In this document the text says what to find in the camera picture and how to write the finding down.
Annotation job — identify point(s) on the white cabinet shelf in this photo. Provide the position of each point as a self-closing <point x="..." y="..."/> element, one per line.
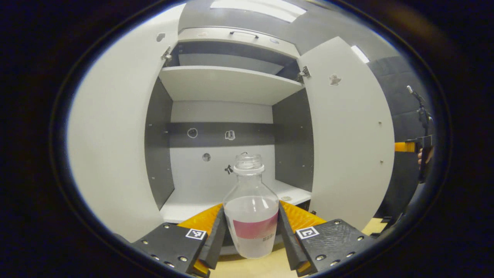
<point x="227" y="85"/>

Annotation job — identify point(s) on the clear plastic bottle pink label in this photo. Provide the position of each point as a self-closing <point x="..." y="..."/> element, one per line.
<point x="251" y="216"/>

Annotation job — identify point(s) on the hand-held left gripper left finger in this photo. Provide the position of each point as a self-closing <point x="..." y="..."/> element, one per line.
<point x="216" y="247"/>

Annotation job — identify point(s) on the small ceiling light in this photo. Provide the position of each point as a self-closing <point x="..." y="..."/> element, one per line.
<point x="359" y="54"/>

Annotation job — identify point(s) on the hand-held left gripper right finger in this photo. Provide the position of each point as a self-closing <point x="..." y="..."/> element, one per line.
<point x="287" y="243"/>

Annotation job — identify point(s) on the black stand with white tip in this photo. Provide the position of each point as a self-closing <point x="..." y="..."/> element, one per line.
<point x="422" y="112"/>

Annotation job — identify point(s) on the long ceiling light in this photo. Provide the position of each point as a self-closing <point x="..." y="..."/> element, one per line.
<point x="258" y="9"/>

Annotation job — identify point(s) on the white cabinet door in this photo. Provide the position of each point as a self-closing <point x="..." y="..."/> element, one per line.
<point x="115" y="135"/>
<point x="347" y="154"/>

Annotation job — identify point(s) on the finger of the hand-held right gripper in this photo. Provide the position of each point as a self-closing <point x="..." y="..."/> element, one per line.
<point x="404" y="146"/>

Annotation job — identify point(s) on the white and grey cabinet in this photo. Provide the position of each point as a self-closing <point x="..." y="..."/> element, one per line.
<point x="220" y="173"/>

